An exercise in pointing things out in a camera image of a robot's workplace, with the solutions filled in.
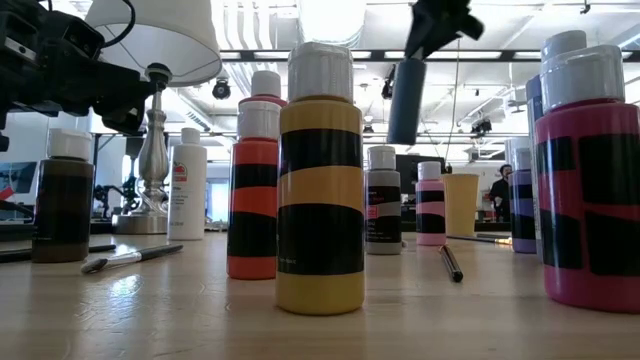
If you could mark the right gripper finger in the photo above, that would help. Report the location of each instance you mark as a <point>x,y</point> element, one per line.
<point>424,44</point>

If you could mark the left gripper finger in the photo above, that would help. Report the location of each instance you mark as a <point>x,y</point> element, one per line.
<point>125,87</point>
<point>120,117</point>

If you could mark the dark brown paint bottle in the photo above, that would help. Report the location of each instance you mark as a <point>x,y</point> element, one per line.
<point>62,200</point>

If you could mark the white bottle red logo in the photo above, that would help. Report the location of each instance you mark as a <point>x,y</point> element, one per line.
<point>187,210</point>

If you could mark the large periwinkle blue paint bottle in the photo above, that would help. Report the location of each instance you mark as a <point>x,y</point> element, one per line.
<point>564,42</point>

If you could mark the large pink paint bottle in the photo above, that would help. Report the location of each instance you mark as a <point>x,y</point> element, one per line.
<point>266,82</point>

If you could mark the small light pink paint bottle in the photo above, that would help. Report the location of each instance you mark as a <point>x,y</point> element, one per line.
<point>430,202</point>

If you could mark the small grey paint bottle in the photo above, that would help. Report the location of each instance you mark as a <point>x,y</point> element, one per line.
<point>383,210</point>

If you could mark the small purple paint bottle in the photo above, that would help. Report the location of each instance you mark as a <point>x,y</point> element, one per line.
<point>520,200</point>

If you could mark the magenta paint bottle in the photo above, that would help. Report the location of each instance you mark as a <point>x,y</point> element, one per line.
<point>590,200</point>

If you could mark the black background robot arm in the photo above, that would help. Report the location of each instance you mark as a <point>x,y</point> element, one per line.
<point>127,192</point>

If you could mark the coral red paint bottle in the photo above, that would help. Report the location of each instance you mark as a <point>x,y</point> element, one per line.
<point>252,200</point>

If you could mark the small yellow paint bottle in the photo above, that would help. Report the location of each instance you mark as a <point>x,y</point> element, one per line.
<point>320,240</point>

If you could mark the white shade silver table lamp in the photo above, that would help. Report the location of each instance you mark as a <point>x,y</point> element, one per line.
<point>152,160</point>

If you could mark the background display screen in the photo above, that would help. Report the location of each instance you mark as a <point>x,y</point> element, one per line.
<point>17,180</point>

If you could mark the black background monitor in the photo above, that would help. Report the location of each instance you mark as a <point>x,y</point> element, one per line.
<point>409,172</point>

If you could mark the thin black paintbrush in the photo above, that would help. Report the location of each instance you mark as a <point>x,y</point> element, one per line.
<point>102,247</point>

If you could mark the white round column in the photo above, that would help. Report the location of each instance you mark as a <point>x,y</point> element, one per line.
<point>515,142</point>

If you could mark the black paintbrush silver ferrule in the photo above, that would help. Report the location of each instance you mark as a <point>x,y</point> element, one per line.
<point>125,258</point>

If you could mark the yellow paper cup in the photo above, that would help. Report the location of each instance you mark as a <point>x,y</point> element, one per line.
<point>462,205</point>

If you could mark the person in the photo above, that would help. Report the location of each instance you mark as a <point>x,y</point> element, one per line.
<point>500,192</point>

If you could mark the black paintbrush gold ferrule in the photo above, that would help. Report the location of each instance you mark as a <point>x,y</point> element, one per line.
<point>502,241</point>

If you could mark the black paintbrush orange bristles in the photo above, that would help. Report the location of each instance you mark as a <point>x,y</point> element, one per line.
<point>451,265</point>

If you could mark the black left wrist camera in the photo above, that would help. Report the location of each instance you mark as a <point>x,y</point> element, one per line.
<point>80,35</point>

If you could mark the white ceiling duct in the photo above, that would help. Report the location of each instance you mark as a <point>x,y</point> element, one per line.
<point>332,20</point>

